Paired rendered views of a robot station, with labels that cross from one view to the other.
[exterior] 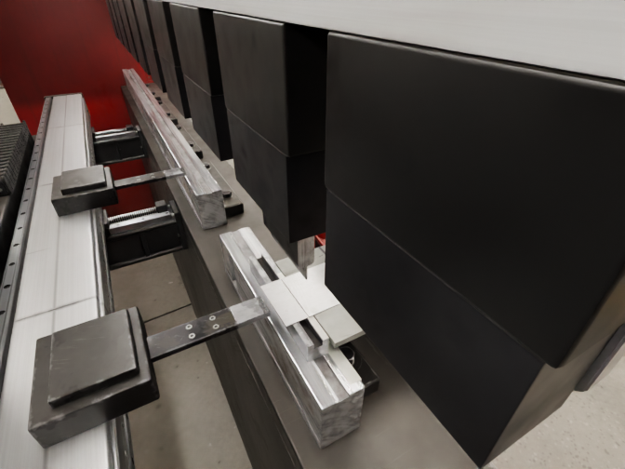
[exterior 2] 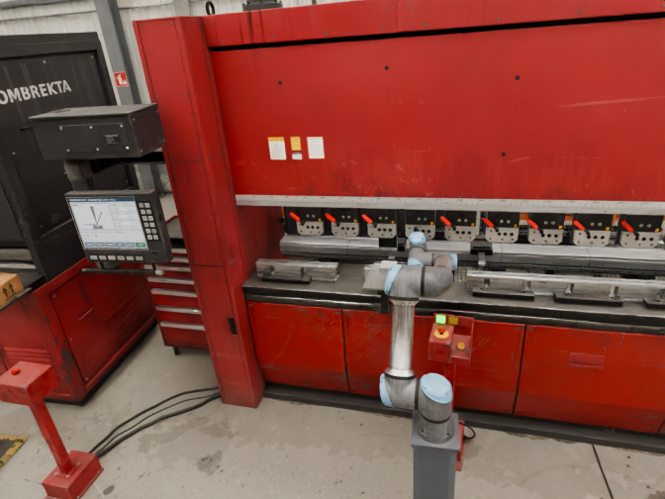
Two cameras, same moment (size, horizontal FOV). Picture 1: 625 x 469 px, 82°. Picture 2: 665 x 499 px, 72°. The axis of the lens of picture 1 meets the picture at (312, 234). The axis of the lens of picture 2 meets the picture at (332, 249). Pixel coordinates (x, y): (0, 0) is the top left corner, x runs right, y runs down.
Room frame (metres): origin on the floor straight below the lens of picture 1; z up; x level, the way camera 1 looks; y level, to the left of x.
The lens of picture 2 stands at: (1.76, -1.76, 2.20)
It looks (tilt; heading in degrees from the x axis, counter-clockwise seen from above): 26 degrees down; 136
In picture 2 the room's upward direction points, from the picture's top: 5 degrees counter-clockwise
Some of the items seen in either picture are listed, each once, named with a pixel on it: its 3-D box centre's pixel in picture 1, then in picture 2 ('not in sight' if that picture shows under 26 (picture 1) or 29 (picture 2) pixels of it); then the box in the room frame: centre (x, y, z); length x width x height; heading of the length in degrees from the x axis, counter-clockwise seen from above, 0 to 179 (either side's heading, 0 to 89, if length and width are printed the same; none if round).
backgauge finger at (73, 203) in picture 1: (123, 180); (481, 252); (0.71, 0.41, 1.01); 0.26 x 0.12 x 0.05; 119
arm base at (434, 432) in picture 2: not in sight; (434, 419); (1.07, -0.62, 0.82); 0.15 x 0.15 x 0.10
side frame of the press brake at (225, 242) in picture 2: not in sight; (238, 221); (-0.59, -0.29, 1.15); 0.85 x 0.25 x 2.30; 119
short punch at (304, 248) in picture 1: (285, 224); (388, 242); (0.35, 0.03, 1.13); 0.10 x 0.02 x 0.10; 29
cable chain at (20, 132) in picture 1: (6, 153); (529, 236); (0.83, 0.75, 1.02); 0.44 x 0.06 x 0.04; 29
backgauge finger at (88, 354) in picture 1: (164, 338); (394, 249); (0.28, 0.18, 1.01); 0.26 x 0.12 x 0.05; 119
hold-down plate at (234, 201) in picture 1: (216, 186); (502, 293); (0.91, 0.27, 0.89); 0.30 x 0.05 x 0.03; 29
